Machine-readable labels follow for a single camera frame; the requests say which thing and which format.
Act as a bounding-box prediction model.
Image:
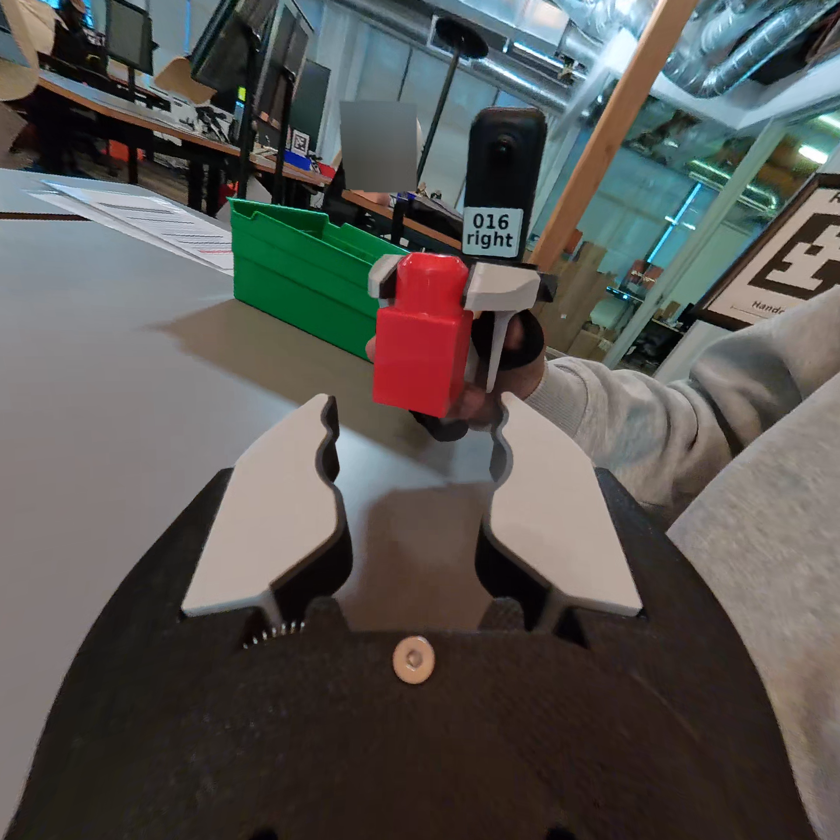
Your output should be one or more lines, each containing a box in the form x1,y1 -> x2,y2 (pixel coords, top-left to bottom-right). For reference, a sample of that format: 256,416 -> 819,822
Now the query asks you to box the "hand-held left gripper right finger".
475,392 -> 644,627

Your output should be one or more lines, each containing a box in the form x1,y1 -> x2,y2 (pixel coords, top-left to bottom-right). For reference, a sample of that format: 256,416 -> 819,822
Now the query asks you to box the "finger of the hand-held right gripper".
367,254 -> 410,315
461,262 -> 544,393

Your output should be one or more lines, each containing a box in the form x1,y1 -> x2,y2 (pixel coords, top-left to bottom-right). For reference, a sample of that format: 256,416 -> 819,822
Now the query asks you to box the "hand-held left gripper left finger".
180,394 -> 353,627

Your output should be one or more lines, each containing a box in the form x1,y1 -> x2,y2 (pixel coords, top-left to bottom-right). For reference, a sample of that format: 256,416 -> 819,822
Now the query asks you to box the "red toy block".
372,252 -> 475,419

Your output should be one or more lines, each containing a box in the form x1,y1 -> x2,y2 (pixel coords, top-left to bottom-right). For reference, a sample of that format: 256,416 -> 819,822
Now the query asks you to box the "person's right forearm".
525,292 -> 840,526

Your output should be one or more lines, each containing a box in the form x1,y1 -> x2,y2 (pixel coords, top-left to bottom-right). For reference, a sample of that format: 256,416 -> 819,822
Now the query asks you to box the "grey desk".
0,167 -> 500,811

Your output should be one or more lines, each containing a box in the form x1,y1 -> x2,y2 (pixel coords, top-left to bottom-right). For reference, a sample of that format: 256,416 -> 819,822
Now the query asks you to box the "person's right hand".
365,338 -> 547,431

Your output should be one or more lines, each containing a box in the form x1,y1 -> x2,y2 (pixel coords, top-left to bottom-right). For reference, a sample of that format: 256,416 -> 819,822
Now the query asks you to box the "green storage bin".
228,197 -> 411,361

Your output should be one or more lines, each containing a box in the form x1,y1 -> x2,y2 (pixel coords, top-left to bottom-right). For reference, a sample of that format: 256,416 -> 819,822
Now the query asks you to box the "stack of cardboard boxes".
571,243 -> 664,358

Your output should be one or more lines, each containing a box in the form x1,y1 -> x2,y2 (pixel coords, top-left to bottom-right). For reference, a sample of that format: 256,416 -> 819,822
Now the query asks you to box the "black pole stand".
416,16 -> 490,198

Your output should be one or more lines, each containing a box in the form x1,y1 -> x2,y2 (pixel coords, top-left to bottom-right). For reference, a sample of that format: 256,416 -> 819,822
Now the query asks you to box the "person's grey sweatshirt torso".
666,374 -> 840,840

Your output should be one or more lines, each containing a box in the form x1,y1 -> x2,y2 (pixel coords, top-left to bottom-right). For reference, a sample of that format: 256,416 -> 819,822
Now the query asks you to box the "printed paper sheet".
25,180 -> 235,271

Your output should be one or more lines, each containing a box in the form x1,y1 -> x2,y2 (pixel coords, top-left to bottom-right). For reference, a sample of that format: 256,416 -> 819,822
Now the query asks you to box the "wooden curved panel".
154,56 -> 217,106

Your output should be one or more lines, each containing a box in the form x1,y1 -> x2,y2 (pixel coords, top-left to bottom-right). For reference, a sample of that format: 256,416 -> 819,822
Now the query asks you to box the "large tilted black monitor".
189,0 -> 280,93

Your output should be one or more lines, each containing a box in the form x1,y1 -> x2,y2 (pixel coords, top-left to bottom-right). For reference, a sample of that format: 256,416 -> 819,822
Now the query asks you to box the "framed marker poster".
692,172 -> 840,330

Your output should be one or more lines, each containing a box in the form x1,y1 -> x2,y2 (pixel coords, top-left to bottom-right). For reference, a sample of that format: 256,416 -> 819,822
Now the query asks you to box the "wooden workbench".
36,69 -> 332,191

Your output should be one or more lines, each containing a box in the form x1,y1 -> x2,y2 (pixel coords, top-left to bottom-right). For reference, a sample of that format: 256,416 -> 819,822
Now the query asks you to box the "small black monitor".
105,0 -> 156,70

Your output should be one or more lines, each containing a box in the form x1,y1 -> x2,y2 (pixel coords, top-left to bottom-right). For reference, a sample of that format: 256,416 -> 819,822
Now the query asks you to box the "wooden post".
528,0 -> 700,265

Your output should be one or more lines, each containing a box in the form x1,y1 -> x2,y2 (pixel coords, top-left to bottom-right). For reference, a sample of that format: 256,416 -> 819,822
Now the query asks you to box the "silver ventilation duct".
558,0 -> 840,99

